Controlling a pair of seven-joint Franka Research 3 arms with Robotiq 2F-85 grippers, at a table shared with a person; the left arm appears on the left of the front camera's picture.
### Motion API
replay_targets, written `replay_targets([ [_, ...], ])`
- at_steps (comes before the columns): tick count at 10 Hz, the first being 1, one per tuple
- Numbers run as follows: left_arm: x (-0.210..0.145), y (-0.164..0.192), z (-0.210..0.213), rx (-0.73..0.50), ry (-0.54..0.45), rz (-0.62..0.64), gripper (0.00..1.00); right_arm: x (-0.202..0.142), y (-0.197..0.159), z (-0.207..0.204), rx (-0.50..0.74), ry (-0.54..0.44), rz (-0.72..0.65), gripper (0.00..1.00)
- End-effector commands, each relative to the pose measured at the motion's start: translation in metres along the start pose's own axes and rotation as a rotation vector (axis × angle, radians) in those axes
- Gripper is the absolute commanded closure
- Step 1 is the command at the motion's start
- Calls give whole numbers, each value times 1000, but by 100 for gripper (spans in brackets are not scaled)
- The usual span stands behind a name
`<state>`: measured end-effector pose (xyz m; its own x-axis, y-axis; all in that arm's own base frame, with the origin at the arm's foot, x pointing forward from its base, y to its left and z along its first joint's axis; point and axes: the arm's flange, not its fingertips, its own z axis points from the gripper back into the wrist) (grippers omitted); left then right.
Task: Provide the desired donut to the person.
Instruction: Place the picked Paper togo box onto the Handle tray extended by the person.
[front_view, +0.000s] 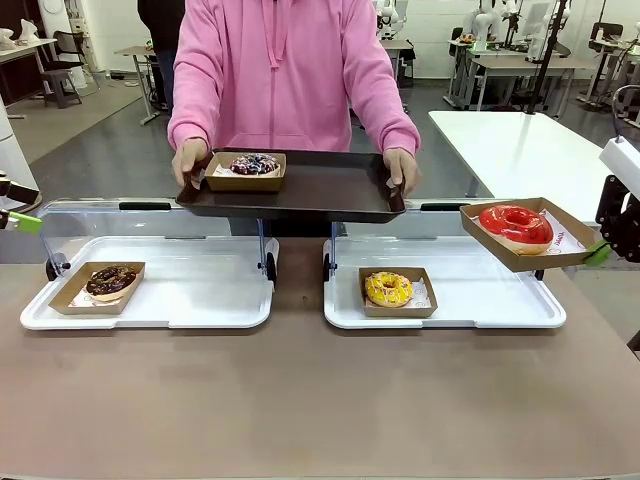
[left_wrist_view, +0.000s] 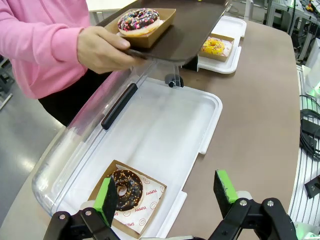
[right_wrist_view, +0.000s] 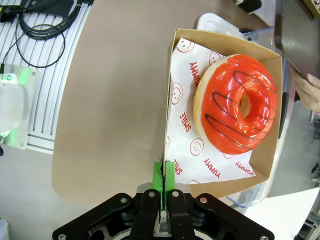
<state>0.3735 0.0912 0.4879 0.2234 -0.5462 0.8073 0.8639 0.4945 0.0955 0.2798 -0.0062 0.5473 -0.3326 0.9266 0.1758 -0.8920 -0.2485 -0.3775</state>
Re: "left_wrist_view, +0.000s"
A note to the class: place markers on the person's right hand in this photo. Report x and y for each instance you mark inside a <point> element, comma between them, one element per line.
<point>100,50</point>

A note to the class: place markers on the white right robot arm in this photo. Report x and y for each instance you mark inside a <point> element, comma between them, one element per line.
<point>312,75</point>

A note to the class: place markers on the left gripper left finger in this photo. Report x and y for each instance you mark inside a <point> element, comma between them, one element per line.
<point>108,200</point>

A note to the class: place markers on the clear plastic tray lid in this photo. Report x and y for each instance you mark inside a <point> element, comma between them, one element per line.
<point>75,140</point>

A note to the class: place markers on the person's right forearm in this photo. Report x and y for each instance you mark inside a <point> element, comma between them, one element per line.
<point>40,37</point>

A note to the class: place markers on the black lid hinge knob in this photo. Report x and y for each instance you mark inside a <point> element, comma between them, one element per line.
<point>172,83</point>

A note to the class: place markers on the yellow glazed donut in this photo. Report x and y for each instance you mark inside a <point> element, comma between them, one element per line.
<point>213,46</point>

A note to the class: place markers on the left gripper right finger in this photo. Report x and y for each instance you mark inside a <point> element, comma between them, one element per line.
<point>225,190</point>

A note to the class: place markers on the chocolate donut with colourful sprinkles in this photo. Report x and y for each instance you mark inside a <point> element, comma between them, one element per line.
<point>137,21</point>

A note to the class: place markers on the dark serving tray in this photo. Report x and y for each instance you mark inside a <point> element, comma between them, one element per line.
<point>192,27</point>

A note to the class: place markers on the white display tray base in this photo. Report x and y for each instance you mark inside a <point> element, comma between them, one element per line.
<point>232,27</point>
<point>162,125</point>

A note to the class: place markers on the black metal bracket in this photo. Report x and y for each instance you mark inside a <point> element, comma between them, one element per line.
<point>312,187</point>

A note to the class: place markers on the brown cardboard donut box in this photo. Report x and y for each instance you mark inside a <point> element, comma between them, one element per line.
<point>160,190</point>
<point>160,32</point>
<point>229,50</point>

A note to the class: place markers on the aluminium frame rack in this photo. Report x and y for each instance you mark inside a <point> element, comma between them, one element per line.
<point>287,15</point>

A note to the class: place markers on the black trousers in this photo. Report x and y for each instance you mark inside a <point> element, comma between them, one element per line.
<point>70,100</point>

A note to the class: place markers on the chocolate donut with nut crumbs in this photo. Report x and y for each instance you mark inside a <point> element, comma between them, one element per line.
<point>130,195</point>

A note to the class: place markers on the pink hoodie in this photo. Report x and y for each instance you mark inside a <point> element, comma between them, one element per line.
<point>37,75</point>

